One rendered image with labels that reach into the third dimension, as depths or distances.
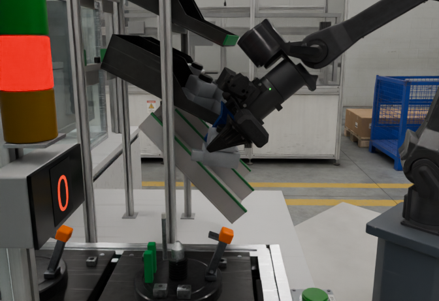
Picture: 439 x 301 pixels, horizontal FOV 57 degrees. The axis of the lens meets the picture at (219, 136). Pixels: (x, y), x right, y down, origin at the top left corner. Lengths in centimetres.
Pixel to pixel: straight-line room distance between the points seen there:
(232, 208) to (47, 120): 51
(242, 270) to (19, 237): 43
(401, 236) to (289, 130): 400
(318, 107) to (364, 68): 488
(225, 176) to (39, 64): 63
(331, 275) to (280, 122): 375
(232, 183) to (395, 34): 884
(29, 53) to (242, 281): 48
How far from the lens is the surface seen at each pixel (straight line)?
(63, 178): 46
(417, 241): 71
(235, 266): 76
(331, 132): 477
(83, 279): 75
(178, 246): 66
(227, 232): 64
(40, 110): 42
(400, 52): 972
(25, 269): 50
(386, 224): 74
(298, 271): 97
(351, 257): 106
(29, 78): 42
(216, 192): 85
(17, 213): 41
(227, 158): 72
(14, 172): 41
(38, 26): 42
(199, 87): 82
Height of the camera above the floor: 135
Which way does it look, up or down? 13 degrees down
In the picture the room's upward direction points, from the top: straight up
